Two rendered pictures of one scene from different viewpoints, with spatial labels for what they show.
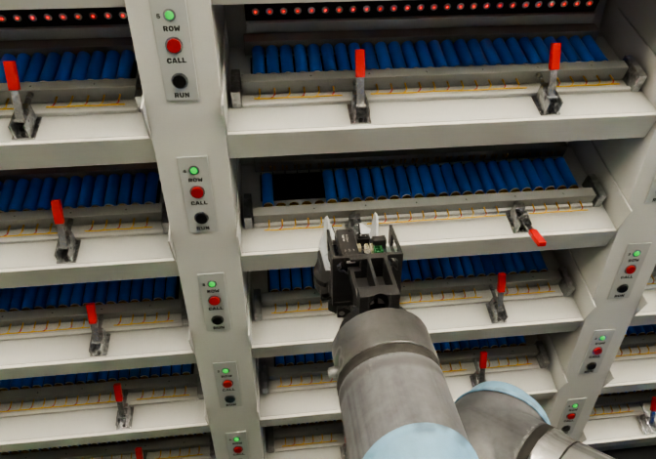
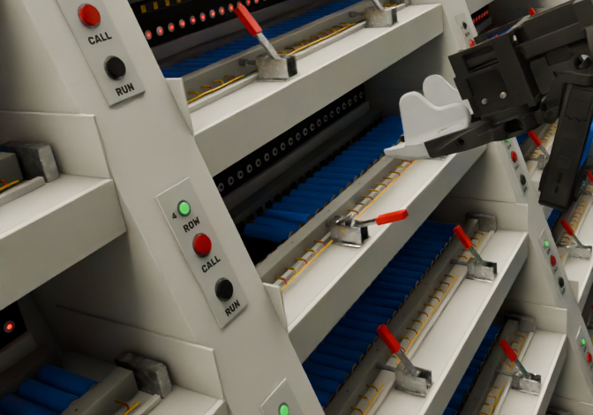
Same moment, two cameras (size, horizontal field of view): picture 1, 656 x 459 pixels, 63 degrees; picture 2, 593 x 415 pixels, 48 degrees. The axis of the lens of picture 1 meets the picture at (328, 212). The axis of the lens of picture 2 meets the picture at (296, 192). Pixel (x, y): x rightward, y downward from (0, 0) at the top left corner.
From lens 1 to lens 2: 58 cm
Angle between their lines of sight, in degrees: 46
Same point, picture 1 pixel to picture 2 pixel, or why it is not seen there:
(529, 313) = (498, 257)
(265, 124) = (214, 116)
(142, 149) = (103, 211)
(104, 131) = (33, 209)
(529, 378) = (540, 346)
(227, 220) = (250, 276)
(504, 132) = (382, 50)
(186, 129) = (148, 144)
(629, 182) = not seen: hidden behind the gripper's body
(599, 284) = (511, 184)
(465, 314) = (469, 296)
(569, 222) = not seen: hidden behind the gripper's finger
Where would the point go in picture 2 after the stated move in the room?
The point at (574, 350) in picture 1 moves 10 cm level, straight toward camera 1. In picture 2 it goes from (544, 272) to (582, 286)
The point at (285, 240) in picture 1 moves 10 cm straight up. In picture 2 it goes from (304, 290) to (264, 202)
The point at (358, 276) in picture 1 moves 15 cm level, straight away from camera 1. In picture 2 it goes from (530, 49) to (389, 93)
